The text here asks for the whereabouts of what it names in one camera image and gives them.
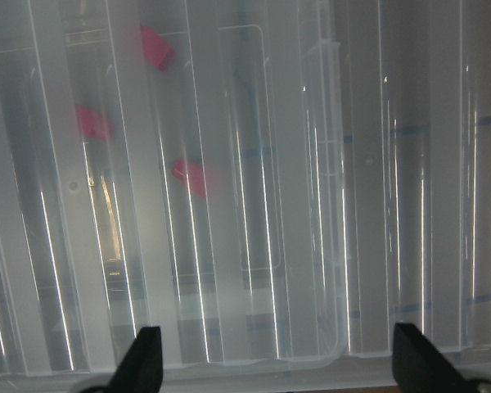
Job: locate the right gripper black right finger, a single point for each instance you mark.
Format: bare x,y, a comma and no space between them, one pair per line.
418,366

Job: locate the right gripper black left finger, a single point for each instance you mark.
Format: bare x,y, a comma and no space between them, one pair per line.
142,366

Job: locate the clear plastic box lid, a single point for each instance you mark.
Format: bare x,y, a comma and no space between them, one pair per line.
415,114

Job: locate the clear plastic storage box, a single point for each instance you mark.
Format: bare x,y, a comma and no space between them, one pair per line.
170,163

